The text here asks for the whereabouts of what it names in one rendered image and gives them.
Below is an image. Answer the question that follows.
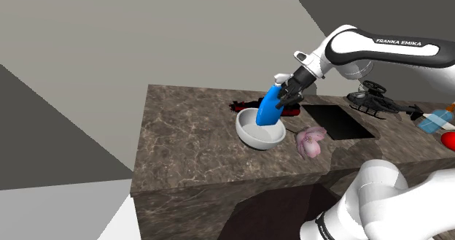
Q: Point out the black toy helicopter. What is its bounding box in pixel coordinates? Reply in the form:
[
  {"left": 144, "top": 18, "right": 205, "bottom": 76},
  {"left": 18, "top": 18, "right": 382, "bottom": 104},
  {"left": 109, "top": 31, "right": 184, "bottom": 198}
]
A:
[{"left": 346, "top": 80, "right": 424, "bottom": 122}]

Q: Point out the red round object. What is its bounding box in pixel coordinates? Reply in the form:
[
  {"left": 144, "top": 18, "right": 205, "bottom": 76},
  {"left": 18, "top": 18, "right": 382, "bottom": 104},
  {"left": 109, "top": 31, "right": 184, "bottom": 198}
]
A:
[{"left": 440, "top": 131, "right": 455, "bottom": 152}]

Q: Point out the blue spray bottle white cap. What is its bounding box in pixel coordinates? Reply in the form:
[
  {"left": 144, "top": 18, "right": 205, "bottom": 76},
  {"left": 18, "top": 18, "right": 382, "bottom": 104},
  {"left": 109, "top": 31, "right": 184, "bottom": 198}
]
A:
[{"left": 255, "top": 73, "right": 294, "bottom": 127}]

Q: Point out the pink flower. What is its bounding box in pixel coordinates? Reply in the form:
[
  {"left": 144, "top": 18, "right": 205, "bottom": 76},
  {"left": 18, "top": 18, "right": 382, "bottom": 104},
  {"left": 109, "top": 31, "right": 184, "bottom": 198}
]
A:
[{"left": 286, "top": 125, "right": 328, "bottom": 160}]

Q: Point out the white bowl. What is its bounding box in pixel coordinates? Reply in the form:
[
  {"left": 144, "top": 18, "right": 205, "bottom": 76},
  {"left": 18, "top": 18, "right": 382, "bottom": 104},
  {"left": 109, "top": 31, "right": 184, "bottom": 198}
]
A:
[{"left": 235, "top": 107, "right": 287, "bottom": 151}]

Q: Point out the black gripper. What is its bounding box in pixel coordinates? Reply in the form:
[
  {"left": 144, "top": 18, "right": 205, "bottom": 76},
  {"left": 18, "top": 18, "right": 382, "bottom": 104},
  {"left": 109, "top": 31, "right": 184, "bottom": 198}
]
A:
[{"left": 275, "top": 65, "right": 317, "bottom": 109}]

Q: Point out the light blue bottle orange cap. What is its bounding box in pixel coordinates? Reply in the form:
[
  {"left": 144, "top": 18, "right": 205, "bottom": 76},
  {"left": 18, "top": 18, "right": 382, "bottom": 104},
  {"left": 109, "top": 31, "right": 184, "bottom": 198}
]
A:
[{"left": 417, "top": 104, "right": 455, "bottom": 134}]

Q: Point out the red and black toy vehicle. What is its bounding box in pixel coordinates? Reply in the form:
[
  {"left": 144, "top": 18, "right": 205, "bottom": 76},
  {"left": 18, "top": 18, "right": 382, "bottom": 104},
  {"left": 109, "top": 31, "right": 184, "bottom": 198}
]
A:
[{"left": 229, "top": 98, "right": 302, "bottom": 117}]

